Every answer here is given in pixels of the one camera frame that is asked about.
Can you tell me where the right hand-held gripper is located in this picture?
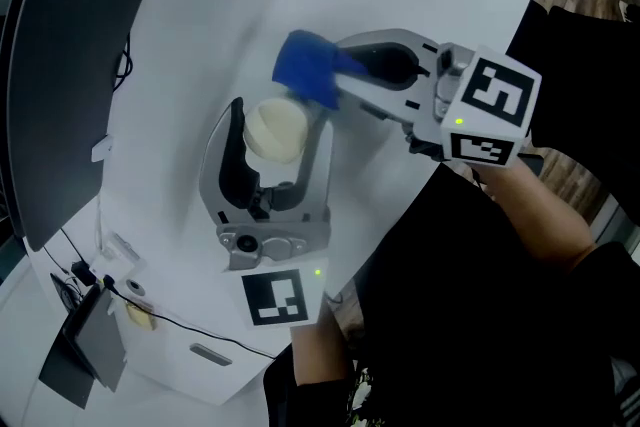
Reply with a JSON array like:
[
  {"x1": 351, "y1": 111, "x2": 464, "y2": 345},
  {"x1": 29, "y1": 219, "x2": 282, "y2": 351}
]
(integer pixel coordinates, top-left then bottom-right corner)
[{"x1": 332, "y1": 28, "x2": 544, "y2": 169}]

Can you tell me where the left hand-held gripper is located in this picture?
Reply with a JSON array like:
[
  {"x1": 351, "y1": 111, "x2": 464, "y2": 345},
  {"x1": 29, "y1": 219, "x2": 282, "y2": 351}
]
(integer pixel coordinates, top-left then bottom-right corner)
[{"x1": 198, "y1": 96, "x2": 335, "y2": 331}]

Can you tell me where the blue cloth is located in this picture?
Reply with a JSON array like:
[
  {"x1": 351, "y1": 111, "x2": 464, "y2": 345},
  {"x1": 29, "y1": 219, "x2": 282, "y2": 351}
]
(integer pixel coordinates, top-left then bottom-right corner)
[{"x1": 271, "y1": 29, "x2": 371, "y2": 111}]

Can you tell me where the person's right forearm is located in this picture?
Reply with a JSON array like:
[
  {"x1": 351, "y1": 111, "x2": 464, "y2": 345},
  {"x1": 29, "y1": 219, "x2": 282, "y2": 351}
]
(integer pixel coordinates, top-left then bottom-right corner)
[{"x1": 469, "y1": 158, "x2": 599, "y2": 277}]

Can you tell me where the person's left forearm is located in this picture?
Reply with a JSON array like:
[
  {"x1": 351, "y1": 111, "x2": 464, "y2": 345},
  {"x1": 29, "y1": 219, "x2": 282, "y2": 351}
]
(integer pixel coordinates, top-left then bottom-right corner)
[{"x1": 289, "y1": 293, "x2": 357, "y2": 389}]

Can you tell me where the small white box device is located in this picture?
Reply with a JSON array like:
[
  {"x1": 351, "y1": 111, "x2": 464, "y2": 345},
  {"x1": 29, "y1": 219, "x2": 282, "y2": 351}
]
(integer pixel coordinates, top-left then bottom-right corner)
[{"x1": 91, "y1": 133, "x2": 116, "y2": 163}]

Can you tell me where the yellow note pad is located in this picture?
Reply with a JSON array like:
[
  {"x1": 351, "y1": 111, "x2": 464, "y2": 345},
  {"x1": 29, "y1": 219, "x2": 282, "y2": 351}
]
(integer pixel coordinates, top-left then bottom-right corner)
[{"x1": 124, "y1": 299, "x2": 158, "y2": 332}]

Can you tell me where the black power adapter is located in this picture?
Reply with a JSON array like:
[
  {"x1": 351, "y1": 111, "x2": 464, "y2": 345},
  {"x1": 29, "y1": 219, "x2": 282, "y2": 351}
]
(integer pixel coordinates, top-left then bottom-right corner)
[{"x1": 70, "y1": 259, "x2": 97, "y2": 287}]

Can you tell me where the white cabinet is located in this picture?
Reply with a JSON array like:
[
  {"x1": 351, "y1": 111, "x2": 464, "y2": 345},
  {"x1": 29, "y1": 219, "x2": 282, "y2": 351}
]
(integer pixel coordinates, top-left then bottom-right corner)
[{"x1": 97, "y1": 259, "x2": 294, "y2": 407}]

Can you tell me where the dark grey partition panel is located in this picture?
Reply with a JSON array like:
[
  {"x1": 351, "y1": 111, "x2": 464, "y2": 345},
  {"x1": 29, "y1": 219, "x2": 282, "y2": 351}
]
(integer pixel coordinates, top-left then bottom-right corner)
[{"x1": 4, "y1": 0, "x2": 189, "y2": 252}]

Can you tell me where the person's black clothing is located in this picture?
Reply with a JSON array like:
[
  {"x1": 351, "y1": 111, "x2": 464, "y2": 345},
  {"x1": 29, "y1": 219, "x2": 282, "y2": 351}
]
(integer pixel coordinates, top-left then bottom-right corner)
[{"x1": 263, "y1": 0, "x2": 640, "y2": 427}]

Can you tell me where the grey tablet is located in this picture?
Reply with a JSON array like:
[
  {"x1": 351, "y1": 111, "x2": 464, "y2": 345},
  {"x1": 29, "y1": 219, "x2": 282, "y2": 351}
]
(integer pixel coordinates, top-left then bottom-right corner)
[{"x1": 60, "y1": 283, "x2": 128, "y2": 394}]

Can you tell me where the long black cable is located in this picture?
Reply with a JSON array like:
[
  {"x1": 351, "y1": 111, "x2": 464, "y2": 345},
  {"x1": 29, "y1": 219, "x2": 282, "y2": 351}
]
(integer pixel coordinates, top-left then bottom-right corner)
[{"x1": 101, "y1": 273, "x2": 277, "y2": 360}]

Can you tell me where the grey cabinet drawer handle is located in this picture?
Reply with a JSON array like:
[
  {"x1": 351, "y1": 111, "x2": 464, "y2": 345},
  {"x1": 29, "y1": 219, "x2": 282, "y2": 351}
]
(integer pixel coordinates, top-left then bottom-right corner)
[{"x1": 189, "y1": 342, "x2": 234, "y2": 368}]

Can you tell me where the black cable bundle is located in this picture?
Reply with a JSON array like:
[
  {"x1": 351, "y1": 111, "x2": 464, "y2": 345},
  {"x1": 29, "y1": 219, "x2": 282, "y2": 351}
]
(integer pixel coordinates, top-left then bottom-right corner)
[{"x1": 111, "y1": 33, "x2": 134, "y2": 92}]

